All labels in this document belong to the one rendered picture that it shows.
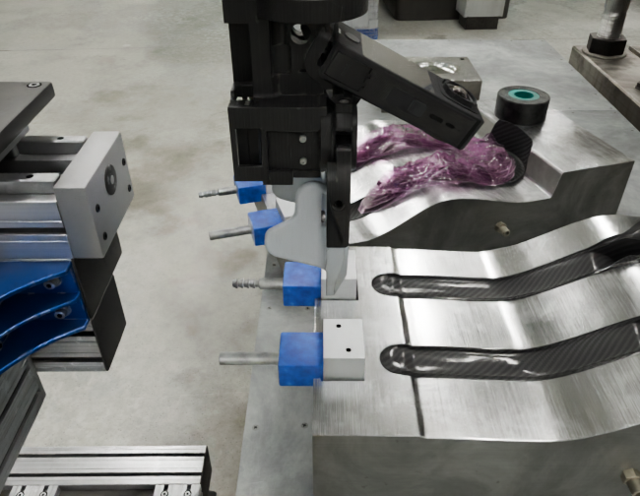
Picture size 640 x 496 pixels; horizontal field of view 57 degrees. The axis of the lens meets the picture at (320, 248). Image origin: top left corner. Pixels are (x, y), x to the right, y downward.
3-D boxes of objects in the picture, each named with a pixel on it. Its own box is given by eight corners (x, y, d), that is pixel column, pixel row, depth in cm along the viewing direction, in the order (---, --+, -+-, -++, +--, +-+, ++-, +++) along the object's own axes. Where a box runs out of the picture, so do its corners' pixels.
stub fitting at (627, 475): (617, 477, 50) (627, 500, 49) (623, 466, 49) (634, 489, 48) (634, 478, 50) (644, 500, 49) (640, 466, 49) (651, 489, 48)
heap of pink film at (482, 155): (365, 222, 78) (368, 170, 73) (326, 162, 91) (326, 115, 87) (535, 193, 84) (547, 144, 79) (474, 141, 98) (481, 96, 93)
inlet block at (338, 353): (219, 399, 53) (212, 357, 50) (225, 358, 57) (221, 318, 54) (362, 400, 53) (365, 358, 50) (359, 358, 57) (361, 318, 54)
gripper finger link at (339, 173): (323, 232, 43) (323, 113, 40) (347, 232, 43) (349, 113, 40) (323, 255, 39) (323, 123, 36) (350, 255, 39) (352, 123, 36)
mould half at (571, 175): (288, 288, 76) (286, 217, 69) (249, 191, 96) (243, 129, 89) (611, 225, 87) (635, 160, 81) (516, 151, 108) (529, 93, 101)
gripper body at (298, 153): (246, 142, 45) (232, -28, 38) (357, 143, 45) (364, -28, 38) (234, 193, 39) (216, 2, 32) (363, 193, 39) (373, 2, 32)
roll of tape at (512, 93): (548, 127, 90) (554, 105, 88) (495, 124, 91) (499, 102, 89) (542, 107, 96) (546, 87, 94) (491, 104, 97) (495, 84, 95)
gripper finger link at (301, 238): (268, 292, 45) (264, 174, 42) (346, 293, 45) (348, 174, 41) (264, 311, 42) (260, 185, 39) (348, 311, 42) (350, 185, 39)
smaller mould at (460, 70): (381, 112, 122) (383, 80, 118) (375, 87, 134) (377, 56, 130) (477, 113, 122) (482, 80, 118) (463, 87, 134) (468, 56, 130)
